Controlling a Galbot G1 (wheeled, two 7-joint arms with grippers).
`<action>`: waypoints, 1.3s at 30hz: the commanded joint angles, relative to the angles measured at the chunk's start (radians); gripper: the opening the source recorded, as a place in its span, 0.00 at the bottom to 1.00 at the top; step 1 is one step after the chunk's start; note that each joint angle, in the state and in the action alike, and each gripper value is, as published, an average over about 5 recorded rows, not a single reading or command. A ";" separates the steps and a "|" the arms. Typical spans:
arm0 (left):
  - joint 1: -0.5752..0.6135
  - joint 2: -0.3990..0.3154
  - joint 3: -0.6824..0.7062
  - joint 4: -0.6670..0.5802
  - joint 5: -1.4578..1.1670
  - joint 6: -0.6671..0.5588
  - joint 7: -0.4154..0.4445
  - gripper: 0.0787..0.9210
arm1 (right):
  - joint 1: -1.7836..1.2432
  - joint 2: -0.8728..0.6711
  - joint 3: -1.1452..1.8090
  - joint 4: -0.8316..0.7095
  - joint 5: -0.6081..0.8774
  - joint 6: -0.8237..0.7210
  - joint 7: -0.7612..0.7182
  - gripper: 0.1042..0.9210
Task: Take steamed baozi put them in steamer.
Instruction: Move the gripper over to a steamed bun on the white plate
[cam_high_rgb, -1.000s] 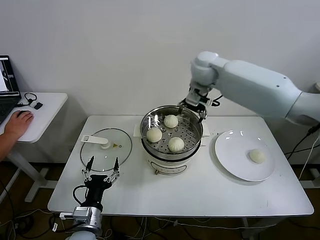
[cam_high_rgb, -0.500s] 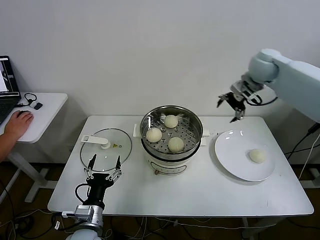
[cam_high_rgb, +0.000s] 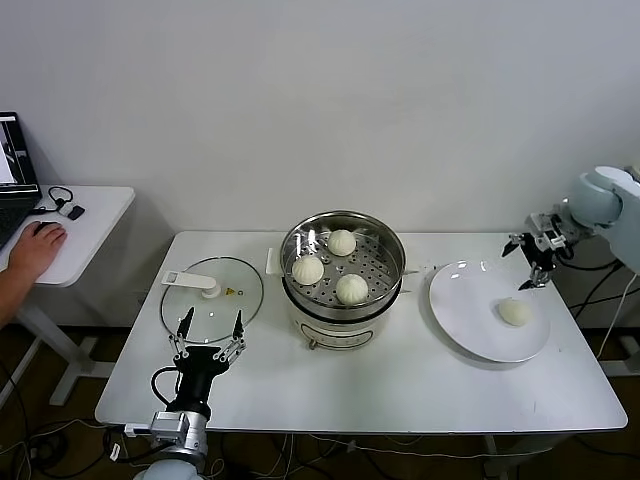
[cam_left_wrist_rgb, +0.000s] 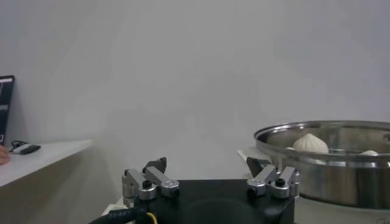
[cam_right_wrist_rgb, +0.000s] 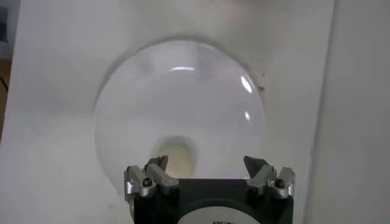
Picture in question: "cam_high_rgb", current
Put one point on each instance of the perforated steel steamer basket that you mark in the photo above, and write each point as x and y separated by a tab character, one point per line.
382	272

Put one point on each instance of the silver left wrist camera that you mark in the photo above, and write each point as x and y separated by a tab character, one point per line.
167	425

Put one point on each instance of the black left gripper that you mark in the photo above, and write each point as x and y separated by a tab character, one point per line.
197	375

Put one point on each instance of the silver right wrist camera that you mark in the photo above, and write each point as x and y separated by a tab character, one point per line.
542	222

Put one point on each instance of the right robot arm silver white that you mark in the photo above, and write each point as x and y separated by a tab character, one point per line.
595	200

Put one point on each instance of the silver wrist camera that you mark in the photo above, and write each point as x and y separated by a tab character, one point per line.
167	425
542	222

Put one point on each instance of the white steamed baozi bun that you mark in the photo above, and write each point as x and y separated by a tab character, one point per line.
342	242
514	312
351	289
307	270

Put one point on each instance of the white round plate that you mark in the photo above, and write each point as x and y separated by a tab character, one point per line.
460	300

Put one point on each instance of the person right hand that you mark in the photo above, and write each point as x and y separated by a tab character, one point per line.
35	252

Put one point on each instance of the white side table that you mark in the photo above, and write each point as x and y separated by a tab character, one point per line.
100	235

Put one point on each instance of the white electric cooker pot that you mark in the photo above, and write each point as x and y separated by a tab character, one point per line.
340	332

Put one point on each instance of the blue black computer mouse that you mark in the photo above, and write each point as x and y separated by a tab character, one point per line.
47	224

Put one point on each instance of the small black device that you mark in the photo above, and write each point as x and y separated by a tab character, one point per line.
76	213

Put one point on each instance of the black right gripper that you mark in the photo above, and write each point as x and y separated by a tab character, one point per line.
539	251

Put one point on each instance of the black laptop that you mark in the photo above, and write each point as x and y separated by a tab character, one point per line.
15	165

